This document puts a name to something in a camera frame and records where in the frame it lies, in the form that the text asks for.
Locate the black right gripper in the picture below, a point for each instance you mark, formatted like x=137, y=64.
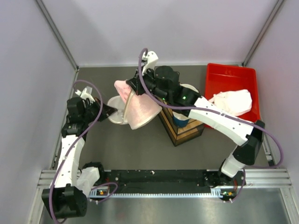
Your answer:
x=135, y=83

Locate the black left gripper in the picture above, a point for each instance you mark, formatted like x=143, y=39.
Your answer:
x=108, y=110

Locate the white bra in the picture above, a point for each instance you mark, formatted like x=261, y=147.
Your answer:
x=236, y=103

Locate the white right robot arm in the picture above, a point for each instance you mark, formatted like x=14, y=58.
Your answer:
x=163, y=87

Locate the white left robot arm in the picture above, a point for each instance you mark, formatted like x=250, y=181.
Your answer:
x=68, y=193

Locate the white ceramic bowl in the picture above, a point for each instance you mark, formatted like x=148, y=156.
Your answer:
x=190, y=87

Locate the blue white mug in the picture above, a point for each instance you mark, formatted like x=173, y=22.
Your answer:
x=180, y=120

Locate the red plastic tray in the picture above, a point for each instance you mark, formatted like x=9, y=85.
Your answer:
x=221, y=78

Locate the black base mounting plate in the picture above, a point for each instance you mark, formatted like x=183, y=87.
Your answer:
x=127, y=179

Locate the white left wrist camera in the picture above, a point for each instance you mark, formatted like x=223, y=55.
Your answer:
x=86, y=94

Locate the black wire wooden shelf rack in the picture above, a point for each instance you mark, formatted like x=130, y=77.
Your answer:
x=180, y=135

